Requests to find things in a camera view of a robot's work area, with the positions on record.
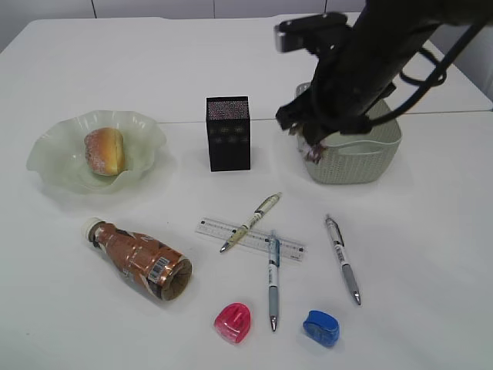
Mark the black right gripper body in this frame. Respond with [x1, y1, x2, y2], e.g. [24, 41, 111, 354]
[277, 34, 397, 135]

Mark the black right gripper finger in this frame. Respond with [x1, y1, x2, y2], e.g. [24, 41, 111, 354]
[275, 109, 297, 130]
[302, 123, 337, 146]

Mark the sugared bread bun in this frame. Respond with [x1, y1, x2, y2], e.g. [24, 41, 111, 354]
[84, 127, 126, 176]

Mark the blue pencil sharpener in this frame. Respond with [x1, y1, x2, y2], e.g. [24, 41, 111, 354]
[303, 310, 340, 347]

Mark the brown coffee drink bottle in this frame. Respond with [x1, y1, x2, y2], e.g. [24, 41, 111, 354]
[82, 217, 193, 301]

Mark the pink pencil sharpener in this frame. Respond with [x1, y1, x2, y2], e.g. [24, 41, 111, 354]
[213, 302, 251, 345]

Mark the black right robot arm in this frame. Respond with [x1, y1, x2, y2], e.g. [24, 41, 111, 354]
[274, 1, 492, 145]

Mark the grey-green woven plastic basket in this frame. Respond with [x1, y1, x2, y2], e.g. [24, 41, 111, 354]
[294, 81, 404, 185]

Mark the black mesh pen holder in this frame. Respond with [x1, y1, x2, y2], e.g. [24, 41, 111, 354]
[206, 96, 251, 172]

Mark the cream barrel pen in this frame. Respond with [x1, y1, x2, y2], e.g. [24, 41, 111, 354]
[220, 192, 282, 253]

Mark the white grey grip pen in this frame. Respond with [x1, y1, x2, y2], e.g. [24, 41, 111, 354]
[325, 214, 362, 306]

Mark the blue-grey grip pen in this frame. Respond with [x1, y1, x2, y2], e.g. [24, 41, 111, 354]
[268, 230, 280, 332]

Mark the pale green wavy glass plate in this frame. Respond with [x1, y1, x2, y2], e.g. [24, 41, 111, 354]
[26, 110, 166, 194]

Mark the clear plastic ruler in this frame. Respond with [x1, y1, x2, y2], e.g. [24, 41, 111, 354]
[195, 217, 307, 262]

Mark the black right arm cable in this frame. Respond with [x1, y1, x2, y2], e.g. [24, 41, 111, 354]
[361, 15, 490, 128]

